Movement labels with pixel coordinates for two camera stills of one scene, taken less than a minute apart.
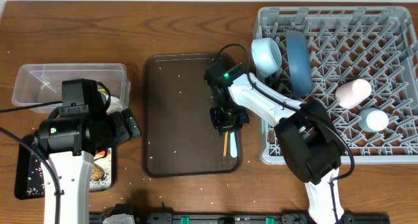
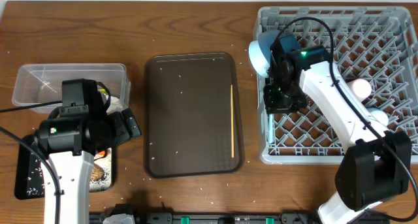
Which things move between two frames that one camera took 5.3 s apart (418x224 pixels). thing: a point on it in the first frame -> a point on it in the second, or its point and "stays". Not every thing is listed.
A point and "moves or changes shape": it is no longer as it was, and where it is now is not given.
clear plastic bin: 35,84 stays
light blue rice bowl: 266,56 stays
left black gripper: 127,127 stays
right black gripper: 223,125 -> 274,106
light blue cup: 373,119 stays
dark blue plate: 298,59 moves or changes shape
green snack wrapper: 102,89 stays
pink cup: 352,94 stays
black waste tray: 30,177 stays
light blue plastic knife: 233,145 -> 271,128
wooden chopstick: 226,144 -> 232,123
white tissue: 115,105 stays
